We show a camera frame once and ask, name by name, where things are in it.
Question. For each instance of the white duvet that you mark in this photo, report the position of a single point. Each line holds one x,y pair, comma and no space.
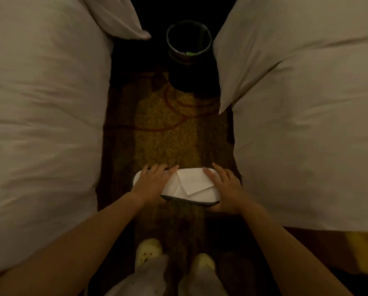
310,144
42,126

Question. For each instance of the green scrap of litter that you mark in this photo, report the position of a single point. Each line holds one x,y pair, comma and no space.
190,53

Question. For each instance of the person's right thumb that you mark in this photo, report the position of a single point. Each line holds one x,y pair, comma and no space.
214,208

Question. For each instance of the person's left forearm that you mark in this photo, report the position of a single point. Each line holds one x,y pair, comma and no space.
70,246

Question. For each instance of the person's right middle finger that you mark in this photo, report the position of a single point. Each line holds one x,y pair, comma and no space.
220,171

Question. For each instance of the black round waste bin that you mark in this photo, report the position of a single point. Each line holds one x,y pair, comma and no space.
191,67

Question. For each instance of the person's left middle finger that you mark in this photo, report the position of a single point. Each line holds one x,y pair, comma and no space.
161,170

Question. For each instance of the yellow bed base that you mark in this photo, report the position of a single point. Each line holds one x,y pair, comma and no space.
356,251

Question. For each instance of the person's right forearm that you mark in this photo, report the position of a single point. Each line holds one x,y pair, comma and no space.
291,252

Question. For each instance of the pale yellow clog shoe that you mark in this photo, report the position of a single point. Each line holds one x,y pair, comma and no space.
202,262
148,250

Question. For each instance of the person's left little finger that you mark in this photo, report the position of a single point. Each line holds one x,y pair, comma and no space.
143,171

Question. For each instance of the person's right hand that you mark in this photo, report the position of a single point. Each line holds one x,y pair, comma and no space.
230,194

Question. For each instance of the white disposable slipper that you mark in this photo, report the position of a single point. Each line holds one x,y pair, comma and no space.
191,184

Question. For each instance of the person's left hand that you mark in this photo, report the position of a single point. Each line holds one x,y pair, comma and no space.
150,186

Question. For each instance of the white pillow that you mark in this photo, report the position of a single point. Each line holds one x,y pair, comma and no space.
116,15
279,36

